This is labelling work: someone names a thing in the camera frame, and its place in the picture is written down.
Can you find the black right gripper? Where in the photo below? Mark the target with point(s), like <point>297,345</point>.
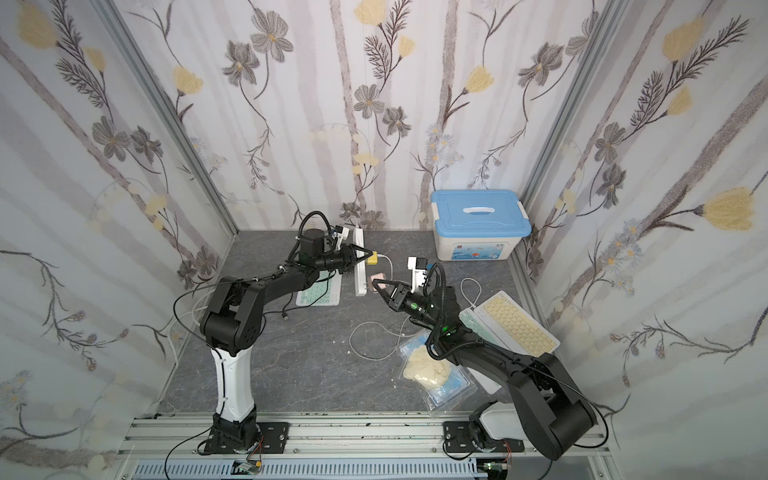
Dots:
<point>398,297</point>

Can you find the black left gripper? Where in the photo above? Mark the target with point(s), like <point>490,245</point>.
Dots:
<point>348,258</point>

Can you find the white power strip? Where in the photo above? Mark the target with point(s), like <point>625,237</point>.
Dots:
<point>360,281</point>

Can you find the green keyboard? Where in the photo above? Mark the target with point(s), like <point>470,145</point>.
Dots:
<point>475,323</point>
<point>325,292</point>

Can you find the pink USB charger end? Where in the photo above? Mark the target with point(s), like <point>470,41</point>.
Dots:
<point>378,282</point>

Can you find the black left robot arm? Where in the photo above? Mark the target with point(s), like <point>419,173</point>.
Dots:
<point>234,318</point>

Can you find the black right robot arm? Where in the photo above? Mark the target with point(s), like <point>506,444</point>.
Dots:
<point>547,409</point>

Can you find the blue lid storage box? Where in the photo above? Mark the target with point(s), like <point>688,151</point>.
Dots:
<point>477,225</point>

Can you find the bag of gloves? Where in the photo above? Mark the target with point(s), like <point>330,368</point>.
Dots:
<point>443,385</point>

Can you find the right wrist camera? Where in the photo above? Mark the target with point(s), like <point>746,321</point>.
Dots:
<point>418,266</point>

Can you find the yellow wireless keyboard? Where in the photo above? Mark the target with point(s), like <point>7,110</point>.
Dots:
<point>514,327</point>

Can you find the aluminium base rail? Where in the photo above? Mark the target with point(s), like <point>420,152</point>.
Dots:
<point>377,434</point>

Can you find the white ribbed cable duct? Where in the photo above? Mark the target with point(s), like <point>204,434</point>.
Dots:
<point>429,468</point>

